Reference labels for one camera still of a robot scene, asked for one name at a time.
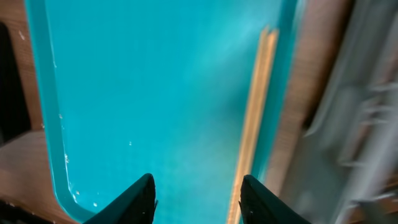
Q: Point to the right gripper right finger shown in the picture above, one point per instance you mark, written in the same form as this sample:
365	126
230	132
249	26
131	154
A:
260	206

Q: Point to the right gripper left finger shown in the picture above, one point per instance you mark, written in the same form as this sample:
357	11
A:
136	205

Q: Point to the wooden chopstick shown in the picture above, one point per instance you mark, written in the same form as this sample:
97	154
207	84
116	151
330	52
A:
259	93
248	140

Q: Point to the grey dishwasher rack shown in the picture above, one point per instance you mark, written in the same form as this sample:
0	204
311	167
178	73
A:
344	156

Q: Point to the teal plastic serving tray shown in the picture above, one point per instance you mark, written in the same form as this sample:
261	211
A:
155	86

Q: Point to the black plastic tray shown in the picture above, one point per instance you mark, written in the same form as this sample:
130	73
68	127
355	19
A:
14	113

